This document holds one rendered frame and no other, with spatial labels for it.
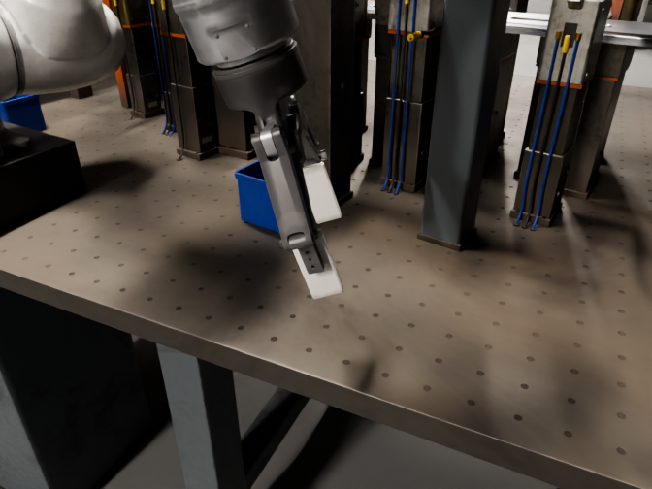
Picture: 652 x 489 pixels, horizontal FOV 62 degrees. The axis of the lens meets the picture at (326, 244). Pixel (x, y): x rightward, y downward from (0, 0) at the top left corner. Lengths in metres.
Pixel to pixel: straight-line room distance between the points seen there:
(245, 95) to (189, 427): 0.63
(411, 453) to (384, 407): 0.85
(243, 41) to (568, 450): 0.49
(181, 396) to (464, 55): 0.65
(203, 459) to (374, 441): 0.61
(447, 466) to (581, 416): 0.84
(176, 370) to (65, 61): 0.59
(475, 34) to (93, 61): 0.69
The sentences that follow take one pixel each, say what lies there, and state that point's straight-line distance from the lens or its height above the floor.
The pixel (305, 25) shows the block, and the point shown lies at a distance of 0.92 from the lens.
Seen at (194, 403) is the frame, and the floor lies 0.51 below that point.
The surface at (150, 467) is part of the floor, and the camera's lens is 1.51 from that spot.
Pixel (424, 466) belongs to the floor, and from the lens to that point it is 1.47.
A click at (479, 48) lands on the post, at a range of 0.79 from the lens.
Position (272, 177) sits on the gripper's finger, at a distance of 0.44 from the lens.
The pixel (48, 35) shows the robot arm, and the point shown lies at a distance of 1.09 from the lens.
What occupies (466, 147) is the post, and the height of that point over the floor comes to 0.87.
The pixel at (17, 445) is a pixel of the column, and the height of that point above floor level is 0.24.
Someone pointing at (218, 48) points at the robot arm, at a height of 1.07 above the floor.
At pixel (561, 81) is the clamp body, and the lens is 0.94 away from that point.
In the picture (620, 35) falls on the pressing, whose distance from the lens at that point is 1.03.
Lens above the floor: 1.16
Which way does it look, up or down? 31 degrees down
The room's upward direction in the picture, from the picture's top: straight up
